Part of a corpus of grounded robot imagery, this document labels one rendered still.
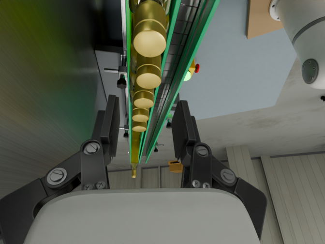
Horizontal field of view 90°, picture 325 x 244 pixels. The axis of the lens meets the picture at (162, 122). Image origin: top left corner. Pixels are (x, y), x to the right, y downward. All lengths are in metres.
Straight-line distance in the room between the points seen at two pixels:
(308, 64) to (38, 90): 0.53
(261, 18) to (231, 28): 0.09
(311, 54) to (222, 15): 0.31
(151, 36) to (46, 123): 0.16
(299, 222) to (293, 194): 0.82
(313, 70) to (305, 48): 0.07
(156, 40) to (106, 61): 0.45
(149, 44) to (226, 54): 0.65
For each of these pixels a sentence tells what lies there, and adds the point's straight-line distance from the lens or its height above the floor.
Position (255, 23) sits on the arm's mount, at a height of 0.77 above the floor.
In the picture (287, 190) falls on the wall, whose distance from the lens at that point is 7.55.
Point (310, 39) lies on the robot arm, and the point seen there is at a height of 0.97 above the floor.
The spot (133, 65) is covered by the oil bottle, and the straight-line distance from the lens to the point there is 0.31.
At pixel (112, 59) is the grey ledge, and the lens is 0.61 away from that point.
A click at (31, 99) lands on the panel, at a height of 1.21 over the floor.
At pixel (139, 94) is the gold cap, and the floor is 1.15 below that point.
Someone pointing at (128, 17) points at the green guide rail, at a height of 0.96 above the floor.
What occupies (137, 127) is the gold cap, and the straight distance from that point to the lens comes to 0.36.
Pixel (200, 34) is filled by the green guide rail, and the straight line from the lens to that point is 0.44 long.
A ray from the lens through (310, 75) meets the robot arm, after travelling 0.52.
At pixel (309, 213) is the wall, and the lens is 7.68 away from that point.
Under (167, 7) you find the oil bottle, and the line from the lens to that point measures 0.25.
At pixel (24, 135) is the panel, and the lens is 0.21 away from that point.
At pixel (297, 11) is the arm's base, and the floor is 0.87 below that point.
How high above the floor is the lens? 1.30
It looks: 24 degrees down
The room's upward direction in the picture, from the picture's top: 179 degrees clockwise
